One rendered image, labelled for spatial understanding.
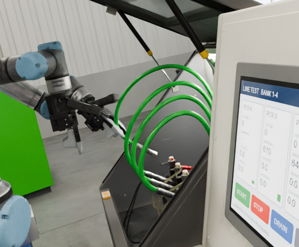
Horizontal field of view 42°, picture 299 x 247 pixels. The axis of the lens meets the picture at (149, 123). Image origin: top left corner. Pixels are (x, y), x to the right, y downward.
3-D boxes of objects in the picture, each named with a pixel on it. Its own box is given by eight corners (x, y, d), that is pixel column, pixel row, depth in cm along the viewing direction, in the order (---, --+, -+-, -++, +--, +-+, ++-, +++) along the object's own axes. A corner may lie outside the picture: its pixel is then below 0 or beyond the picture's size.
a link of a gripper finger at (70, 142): (65, 157, 128) (59, 130, 126) (83, 153, 129) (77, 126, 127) (66, 160, 125) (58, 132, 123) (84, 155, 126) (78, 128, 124)
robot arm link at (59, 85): (69, 75, 127) (69, 76, 120) (72, 88, 128) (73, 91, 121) (45, 79, 126) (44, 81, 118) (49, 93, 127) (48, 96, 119)
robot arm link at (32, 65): (7, 85, 110) (28, 79, 121) (42, 79, 107) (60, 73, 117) (-1, 57, 109) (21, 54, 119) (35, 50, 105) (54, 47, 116)
